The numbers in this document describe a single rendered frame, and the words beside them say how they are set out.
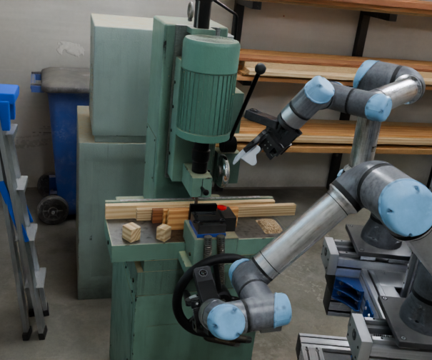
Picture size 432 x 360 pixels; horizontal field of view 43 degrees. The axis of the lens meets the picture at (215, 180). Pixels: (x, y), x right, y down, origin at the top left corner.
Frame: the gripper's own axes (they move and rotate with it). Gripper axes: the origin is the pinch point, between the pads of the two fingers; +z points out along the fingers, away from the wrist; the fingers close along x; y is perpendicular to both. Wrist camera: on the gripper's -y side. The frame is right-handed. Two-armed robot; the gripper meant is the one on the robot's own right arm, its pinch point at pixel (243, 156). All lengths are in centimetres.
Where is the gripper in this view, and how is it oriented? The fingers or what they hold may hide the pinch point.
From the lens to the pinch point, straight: 170.3
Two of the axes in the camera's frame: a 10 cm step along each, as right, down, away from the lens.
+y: 6.1, 7.7, -1.8
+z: -5.6, 5.8, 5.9
